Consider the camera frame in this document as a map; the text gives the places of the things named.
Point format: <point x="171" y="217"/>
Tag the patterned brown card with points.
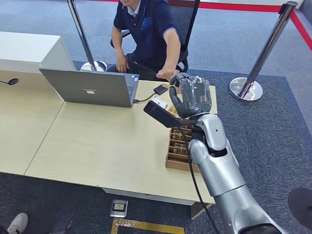
<point x="173" y="110"/>
<point x="180" y="149"/>
<point x="179" y="137"/>

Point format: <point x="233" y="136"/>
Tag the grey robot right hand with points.
<point x="195" y="95"/>

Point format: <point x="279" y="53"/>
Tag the black round desk puck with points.
<point x="12" y="81"/>

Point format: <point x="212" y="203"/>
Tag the light wooden desk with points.
<point x="109" y="145"/>
<point x="22" y="126"/>

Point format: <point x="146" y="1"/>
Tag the person's right hand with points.
<point x="121" y="63"/>

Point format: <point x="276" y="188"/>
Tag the black round base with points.
<point x="302" y="205"/>

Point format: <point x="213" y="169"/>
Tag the brown wooden card tray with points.
<point x="175" y="164"/>

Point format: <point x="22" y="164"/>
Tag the person's right forearm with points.
<point x="117" y="42"/>

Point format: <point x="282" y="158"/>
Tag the yellow floor tape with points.
<point x="146" y="226"/>

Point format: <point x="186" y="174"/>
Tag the white cabinet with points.
<point x="26" y="48"/>

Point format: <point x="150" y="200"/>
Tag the person's left forearm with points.
<point x="172" y="51"/>

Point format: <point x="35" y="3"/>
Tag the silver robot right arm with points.
<point x="219" y="168"/>

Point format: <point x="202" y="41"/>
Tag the silver floor socket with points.
<point x="118" y="208"/>

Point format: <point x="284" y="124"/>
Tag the grey laptop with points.
<point x="90" y="88"/>

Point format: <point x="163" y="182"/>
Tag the red floor tape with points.
<point x="243" y="6"/>

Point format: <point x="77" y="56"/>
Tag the grey shoe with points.
<point x="17" y="224"/>

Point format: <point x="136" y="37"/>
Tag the person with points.
<point x="151" y="32"/>

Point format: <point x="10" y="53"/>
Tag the black external drive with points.
<point x="161" y="89"/>

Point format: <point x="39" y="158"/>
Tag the person's left hand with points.
<point x="167" y="74"/>

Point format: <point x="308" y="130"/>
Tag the chrome stanchion post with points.
<point x="81" y="32"/>
<point x="264" y="53"/>

